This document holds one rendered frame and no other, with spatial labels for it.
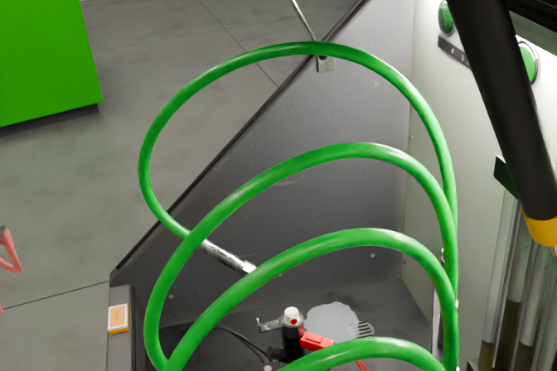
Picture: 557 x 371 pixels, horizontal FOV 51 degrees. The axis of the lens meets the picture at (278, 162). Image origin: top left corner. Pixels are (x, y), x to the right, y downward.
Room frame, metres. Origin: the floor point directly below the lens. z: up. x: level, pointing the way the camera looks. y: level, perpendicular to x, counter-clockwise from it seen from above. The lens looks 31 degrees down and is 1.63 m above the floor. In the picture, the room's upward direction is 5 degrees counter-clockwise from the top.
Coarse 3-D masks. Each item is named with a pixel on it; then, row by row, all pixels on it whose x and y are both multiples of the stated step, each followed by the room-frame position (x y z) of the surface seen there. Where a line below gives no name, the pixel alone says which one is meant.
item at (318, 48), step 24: (264, 48) 0.59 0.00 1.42; (288, 48) 0.58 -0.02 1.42; (312, 48) 0.57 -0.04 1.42; (336, 48) 0.57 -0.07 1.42; (216, 72) 0.60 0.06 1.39; (384, 72) 0.56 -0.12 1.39; (408, 96) 0.55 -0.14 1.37; (432, 120) 0.55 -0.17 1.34; (144, 144) 0.62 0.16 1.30; (144, 168) 0.62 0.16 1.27; (144, 192) 0.62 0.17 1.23; (456, 192) 0.55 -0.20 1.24; (168, 216) 0.62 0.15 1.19; (456, 216) 0.54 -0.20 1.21
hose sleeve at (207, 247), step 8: (208, 240) 0.61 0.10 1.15; (200, 248) 0.60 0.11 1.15; (208, 248) 0.60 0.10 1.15; (216, 248) 0.61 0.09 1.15; (224, 248) 0.61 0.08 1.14; (216, 256) 0.60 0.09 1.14; (224, 256) 0.60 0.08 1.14; (232, 256) 0.60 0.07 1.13; (224, 264) 0.60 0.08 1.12; (232, 264) 0.60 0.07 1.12; (240, 264) 0.60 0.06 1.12
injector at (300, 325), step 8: (280, 320) 0.51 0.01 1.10; (288, 328) 0.50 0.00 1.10; (296, 328) 0.50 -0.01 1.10; (288, 336) 0.50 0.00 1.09; (296, 336) 0.50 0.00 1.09; (288, 344) 0.50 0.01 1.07; (296, 344) 0.50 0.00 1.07; (272, 352) 0.50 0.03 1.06; (280, 352) 0.51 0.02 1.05; (288, 352) 0.50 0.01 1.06; (296, 352) 0.50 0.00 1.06; (304, 352) 0.51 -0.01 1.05; (280, 360) 0.50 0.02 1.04; (288, 360) 0.50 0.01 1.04
